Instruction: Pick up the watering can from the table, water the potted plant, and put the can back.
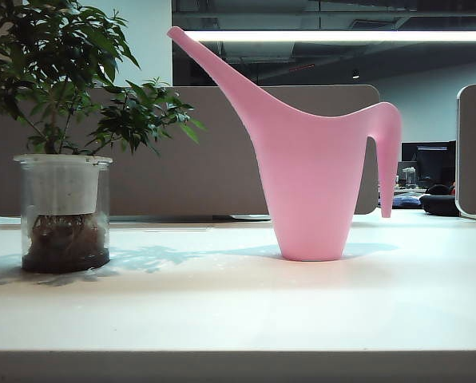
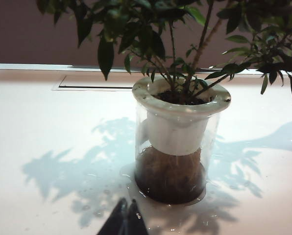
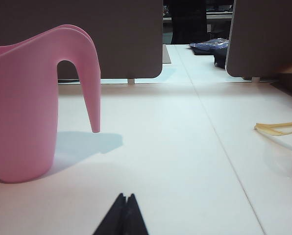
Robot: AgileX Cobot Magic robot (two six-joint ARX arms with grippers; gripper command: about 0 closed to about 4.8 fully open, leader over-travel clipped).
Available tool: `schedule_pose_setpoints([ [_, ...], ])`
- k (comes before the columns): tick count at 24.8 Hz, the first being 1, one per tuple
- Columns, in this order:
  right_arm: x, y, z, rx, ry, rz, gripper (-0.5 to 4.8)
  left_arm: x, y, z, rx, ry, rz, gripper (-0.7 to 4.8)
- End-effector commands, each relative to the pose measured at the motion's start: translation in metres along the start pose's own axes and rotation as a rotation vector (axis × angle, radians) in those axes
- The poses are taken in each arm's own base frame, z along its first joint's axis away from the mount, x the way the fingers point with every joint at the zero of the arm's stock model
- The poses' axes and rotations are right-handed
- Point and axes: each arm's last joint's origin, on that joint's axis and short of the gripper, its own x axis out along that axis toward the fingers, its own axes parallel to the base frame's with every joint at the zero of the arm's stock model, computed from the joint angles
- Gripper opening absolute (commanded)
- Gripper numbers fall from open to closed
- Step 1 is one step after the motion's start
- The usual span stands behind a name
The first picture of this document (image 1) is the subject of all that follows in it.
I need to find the green leafy plant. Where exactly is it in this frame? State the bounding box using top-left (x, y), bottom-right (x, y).
top-left (0, 0), bottom-right (207, 157)

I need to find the black computer monitor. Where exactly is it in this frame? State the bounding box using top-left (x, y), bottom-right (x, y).
top-left (415, 141), bottom-right (458, 188)
top-left (400, 142), bottom-right (418, 164)

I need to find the dark blue keyboard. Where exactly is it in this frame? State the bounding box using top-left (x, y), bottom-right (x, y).
top-left (391, 191), bottom-right (427, 210)

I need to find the white inner plant pot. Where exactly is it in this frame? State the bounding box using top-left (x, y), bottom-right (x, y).
top-left (29, 155), bottom-right (99, 215)

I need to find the long ceiling light strip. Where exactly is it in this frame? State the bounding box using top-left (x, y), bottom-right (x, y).
top-left (184, 30), bottom-right (476, 43)

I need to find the pink plastic watering can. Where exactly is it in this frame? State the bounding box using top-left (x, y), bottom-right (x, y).
top-left (166, 26), bottom-right (403, 263)

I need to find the black round cushion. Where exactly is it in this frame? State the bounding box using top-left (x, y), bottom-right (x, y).
top-left (418, 184), bottom-right (461, 217)

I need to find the grey table mat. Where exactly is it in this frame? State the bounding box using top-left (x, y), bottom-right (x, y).
top-left (0, 84), bottom-right (381, 221)

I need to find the clear glass outer pot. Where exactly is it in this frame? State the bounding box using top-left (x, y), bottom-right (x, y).
top-left (13, 153), bottom-right (114, 274)

